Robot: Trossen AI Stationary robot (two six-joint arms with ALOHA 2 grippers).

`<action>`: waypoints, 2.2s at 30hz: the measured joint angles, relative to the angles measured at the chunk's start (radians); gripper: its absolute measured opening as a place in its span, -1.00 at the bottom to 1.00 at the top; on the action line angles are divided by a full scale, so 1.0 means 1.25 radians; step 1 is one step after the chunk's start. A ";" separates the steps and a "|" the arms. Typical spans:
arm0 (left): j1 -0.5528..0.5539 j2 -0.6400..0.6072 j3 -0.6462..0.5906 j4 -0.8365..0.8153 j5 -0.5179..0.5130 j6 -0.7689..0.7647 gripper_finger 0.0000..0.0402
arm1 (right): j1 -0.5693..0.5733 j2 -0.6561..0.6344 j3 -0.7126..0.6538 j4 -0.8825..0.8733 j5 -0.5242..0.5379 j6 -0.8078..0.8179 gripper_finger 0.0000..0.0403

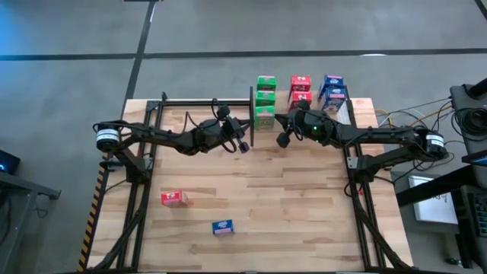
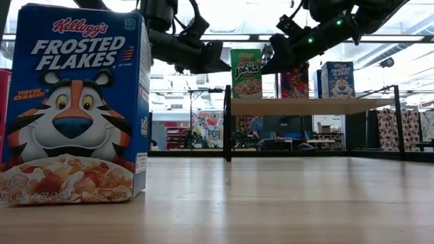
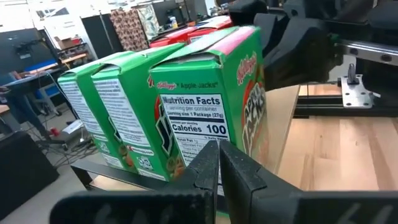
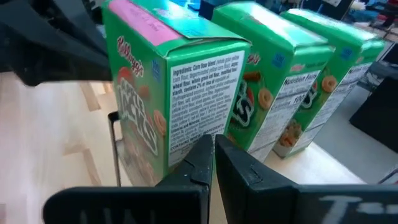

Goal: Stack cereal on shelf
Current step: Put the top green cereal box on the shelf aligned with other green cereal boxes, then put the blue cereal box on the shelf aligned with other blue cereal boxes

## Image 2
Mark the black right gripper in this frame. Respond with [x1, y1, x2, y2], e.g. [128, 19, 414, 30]
[261, 15, 332, 75]

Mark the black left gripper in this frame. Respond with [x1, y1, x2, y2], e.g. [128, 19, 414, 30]
[174, 40, 232, 75]

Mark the red Froot Loops cereal box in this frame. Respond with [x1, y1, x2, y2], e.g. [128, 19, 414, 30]
[0, 68, 13, 162]
[279, 62, 311, 100]

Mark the green Apple Jacks cereal box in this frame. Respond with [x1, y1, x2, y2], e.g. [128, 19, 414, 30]
[230, 48, 263, 100]

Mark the blue Frosted Flakes cereal box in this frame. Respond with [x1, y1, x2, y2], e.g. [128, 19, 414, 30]
[0, 3, 152, 206]
[312, 69, 323, 100]
[320, 60, 356, 100]

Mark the wooden shelf with black brackets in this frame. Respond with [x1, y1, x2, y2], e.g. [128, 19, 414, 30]
[222, 84, 407, 163]

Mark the black hanging device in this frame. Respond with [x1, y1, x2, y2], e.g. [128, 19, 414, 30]
[261, 43, 274, 65]

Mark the colourful cartoon poster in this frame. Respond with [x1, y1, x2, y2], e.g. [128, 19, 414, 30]
[191, 110, 224, 149]

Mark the black monitor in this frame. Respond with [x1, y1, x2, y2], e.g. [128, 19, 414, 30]
[262, 115, 313, 138]

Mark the person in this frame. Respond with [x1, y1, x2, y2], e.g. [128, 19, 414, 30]
[249, 115, 265, 137]

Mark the cardboard box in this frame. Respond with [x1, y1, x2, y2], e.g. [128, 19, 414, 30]
[317, 121, 335, 135]

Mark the red storage shelving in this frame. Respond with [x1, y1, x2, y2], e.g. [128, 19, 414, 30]
[165, 121, 191, 150]

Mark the black cabinet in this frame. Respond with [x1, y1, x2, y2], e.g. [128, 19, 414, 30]
[345, 110, 369, 150]

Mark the patterned fabric partition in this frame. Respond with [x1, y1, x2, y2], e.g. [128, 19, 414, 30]
[376, 108, 423, 153]

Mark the black overhead frame bar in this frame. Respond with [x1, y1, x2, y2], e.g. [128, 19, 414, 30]
[0, 33, 434, 43]

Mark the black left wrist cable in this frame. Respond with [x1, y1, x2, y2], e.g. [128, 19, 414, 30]
[171, 0, 211, 38]

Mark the black aluminium table frame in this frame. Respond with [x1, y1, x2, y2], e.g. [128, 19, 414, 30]
[148, 148, 434, 163]

